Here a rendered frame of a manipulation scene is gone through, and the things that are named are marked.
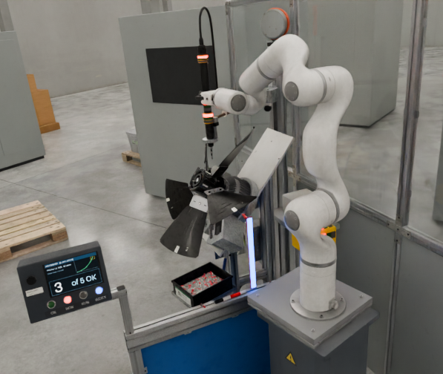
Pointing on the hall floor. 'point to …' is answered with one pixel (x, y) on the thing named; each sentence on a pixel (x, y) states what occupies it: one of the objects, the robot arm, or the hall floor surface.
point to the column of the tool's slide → (280, 187)
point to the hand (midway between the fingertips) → (206, 94)
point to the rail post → (136, 362)
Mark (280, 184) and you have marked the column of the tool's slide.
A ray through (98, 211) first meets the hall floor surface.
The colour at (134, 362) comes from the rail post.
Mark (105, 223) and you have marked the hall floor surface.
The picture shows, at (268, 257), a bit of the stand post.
